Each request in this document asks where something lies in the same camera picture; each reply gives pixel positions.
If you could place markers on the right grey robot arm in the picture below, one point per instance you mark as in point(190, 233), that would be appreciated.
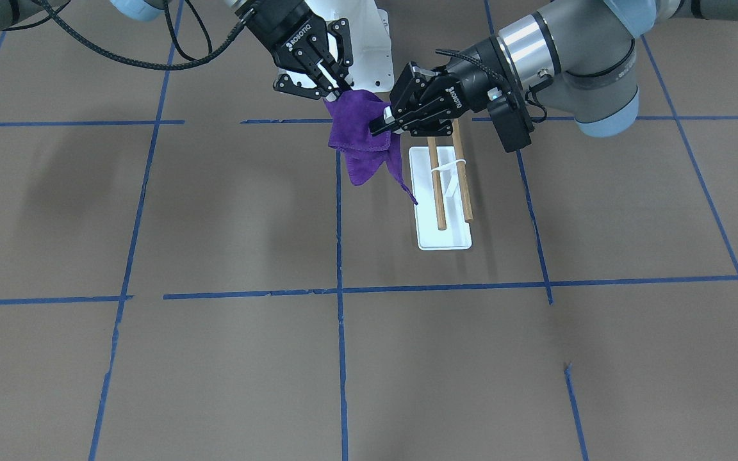
point(19, 15)

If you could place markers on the white towel rack base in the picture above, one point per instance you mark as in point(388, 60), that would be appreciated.
point(458, 234)

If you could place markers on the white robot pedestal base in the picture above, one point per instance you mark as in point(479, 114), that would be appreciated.
point(372, 64)

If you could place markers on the purple towel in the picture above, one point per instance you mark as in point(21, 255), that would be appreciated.
point(363, 151)

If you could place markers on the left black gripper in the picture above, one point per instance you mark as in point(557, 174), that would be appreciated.
point(469, 80)

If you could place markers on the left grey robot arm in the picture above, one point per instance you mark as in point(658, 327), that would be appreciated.
point(575, 56)

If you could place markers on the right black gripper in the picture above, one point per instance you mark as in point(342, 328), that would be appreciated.
point(277, 27)

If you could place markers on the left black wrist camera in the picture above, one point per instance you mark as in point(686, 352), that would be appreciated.
point(511, 121)

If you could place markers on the wooden rack bar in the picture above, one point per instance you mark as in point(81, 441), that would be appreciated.
point(435, 174)
point(462, 173)

